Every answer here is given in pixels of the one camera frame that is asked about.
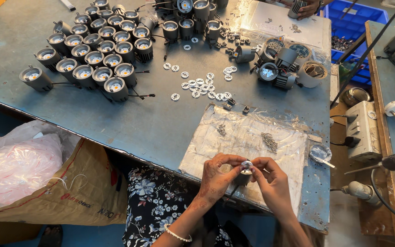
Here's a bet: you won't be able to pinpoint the person's right hand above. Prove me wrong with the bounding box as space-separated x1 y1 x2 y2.
249 157 296 220

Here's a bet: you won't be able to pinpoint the person's left hand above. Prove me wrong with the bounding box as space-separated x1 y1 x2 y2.
197 153 249 207

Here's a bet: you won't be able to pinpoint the gray lamp housing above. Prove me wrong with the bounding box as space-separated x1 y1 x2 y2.
231 165 254 188
233 45 257 64
276 47 299 71
259 46 279 64

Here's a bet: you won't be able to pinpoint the large pile of screws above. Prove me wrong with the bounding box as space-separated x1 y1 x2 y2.
261 132 279 154

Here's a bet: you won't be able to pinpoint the plastic-covered work pad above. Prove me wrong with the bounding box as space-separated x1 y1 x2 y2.
178 103 308 217

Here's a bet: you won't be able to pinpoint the clear dish with paste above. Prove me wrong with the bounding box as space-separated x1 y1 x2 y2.
309 143 336 169

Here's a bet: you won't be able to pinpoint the white bangle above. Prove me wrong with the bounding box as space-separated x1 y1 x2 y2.
163 223 193 243

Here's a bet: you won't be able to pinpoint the dark floral dress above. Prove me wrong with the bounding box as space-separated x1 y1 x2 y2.
122 165 253 247

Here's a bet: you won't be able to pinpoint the white plug adaptor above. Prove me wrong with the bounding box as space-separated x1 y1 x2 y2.
341 180 382 207

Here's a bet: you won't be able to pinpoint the black plug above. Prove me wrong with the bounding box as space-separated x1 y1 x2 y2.
331 114 358 124
331 136 361 148

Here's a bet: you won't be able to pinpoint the scattered white plastic rings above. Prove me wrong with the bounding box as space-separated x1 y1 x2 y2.
163 36 239 102

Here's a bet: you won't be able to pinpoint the white socket box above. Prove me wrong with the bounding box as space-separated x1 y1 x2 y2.
344 100 383 162

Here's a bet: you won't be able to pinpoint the gray finned heat sink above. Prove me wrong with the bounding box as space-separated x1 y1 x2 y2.
274 71 298 91

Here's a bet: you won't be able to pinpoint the gray lamp with reflector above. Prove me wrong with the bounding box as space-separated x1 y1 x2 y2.
257 62 281 82

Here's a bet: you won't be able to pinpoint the beige tape roll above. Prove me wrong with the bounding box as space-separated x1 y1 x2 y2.
297 61 328 88

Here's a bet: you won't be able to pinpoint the brown paper sack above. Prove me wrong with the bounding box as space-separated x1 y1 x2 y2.
0 137 130 226

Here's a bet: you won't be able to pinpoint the tape roll holding parts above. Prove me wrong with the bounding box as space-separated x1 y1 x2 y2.
288 43 311 59

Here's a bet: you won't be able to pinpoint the tape roll holding screws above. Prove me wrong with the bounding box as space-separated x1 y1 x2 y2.
264 37 286 53

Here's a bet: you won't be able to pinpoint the scatter of small black clips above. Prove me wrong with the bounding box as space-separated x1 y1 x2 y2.
216 22 253 59

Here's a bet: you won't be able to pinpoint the big group of gray lamps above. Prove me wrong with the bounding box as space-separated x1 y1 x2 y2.
19 0 156 103

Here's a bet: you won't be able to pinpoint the blue plastic crate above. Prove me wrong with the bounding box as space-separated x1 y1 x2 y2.
322 0 390 86

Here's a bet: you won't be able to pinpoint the clear plastic bag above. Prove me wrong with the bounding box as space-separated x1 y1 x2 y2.
0 120 81 215

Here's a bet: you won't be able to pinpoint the black screwdriver cable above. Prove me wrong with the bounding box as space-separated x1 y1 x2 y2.
370 168 395 226

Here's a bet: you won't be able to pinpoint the long black cable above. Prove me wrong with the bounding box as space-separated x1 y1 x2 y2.
329 0 395 110

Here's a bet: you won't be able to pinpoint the cluster of wired gray lamps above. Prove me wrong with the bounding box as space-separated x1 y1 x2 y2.
154 0 230 47

